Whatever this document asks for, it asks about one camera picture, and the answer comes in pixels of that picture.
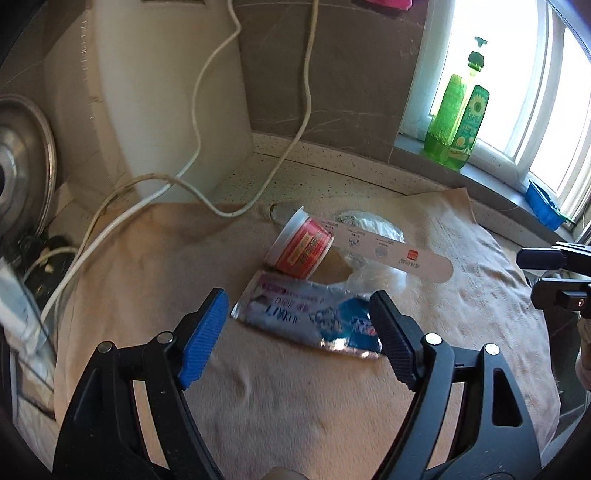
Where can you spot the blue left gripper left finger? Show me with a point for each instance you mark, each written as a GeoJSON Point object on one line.
{"type": "Point", "coordinates": [197, 334]}

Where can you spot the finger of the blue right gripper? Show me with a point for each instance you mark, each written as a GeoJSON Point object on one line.
{"type": "Point", "coordinates": [574, 258]}
{"type": "Point", "coordinates": [570, 295]}

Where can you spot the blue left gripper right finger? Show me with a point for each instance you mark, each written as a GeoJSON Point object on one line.
{"type": "Point", "coordinates": [401, 337]}

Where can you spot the blue silver foil wrapper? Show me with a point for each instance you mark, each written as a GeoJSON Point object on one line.
{"type": "Point", "coordinates": [326, 317]}

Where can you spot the long white paper strip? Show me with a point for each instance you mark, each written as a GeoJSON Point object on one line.
{"type": "Point", "coordinates": [411, 259]}

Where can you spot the red white plastic cup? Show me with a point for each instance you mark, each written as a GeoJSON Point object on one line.
{"type": "Point", "coordinates": [301, 246]}

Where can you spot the blue box on sill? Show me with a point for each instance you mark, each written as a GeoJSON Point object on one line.
{"type": "Point", "coordinates": [545, 209]}

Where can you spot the clear plastic wrap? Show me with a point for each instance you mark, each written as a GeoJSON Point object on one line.
{"type": "Point", "coordinates": [366, 251]}

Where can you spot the beige cloth on counter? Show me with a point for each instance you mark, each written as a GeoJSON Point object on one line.
{"type": "Point", "coordinates": [264, 401]}

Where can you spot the green dish soap bottle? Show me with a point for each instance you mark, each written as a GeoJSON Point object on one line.
{"type": "Point", "coordinates": [453, 131]}

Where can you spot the white appliance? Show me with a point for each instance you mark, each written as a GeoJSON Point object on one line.
{"type": "Point", "coordinates": [137, 87]}

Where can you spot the steel pot lid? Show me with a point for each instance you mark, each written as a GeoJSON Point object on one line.
{"type": "Point", "coordinates": [28, 168]}

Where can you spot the pink cloth on wall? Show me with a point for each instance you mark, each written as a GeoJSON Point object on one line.
{"type": "Point", "coordinates": [387, 5]}

